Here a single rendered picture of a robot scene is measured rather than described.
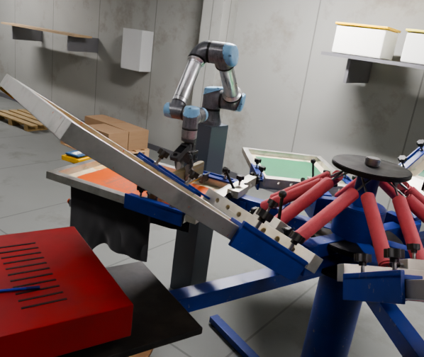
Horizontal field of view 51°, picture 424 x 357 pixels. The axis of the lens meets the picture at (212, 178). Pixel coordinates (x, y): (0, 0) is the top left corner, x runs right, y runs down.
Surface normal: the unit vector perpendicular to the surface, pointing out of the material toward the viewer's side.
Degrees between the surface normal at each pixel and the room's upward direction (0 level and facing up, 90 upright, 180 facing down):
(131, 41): 90
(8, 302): 0
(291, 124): 90
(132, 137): 90
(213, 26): 90
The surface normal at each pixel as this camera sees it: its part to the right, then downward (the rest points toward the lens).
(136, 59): -0.61, 0.17
